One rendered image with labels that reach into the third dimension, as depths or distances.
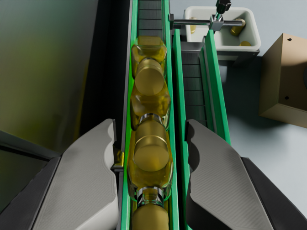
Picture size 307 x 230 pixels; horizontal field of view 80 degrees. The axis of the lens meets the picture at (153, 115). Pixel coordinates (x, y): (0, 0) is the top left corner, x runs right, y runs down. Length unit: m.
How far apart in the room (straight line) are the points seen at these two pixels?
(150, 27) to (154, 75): 0.36
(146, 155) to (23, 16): 0.17
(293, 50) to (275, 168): 0.34
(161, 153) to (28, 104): 0.14
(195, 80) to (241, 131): 0.23
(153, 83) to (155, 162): 0.09
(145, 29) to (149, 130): 0.41
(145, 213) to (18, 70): 0.17
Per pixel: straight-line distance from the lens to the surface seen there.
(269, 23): 0.91
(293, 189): 0.65
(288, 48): 0.69
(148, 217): 0.19
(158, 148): 0.17
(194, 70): 0.49
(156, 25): 0.57
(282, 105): 0.59
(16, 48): 0.21
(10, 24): 0.21
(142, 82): 0.21
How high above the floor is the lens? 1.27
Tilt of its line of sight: 68 degrees down
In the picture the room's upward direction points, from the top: 5 degrees clockwise
